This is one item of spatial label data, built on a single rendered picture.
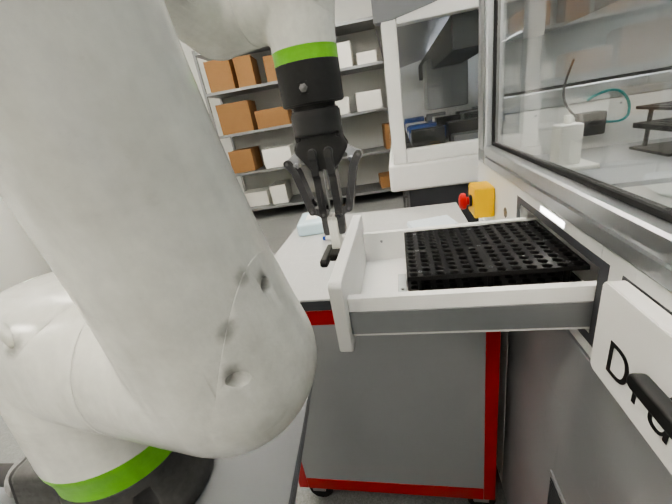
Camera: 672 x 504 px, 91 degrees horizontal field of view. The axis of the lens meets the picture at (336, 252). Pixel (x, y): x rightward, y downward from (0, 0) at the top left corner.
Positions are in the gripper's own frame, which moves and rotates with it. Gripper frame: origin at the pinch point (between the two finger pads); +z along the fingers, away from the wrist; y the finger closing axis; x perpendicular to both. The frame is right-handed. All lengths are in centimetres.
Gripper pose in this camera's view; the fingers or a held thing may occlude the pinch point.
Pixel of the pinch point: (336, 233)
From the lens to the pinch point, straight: 57.7
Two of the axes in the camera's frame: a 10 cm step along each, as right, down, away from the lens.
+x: -1.6, 4.0, -9.0
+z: 1.6, 9.1, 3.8
